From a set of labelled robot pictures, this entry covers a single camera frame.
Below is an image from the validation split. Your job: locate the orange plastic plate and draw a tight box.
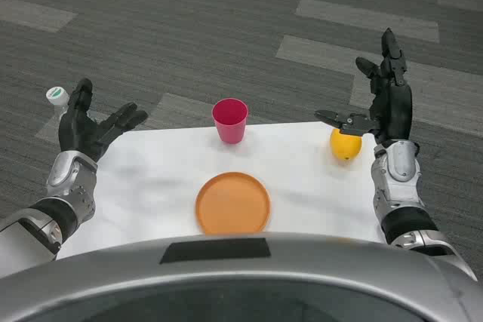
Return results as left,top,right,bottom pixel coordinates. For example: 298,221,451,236
195,171,272,235

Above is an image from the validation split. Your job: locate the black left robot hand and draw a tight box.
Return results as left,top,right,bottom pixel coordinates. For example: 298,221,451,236
57,78,149,164

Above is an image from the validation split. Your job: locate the silver robot chest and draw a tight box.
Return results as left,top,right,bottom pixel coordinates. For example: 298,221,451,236
0,232,483,322

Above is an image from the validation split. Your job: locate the pink plastic cup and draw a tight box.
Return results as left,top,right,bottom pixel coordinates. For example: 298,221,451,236
211,98,249,145

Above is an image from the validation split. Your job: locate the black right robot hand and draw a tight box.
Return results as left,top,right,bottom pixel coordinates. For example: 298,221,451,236
314,27,413,146

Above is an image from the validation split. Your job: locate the yellow lemon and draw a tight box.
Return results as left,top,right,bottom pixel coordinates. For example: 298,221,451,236
330,128,363,161

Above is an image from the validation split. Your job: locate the white tablecloth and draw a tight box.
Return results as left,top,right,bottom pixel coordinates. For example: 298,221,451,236
56,121,386,261

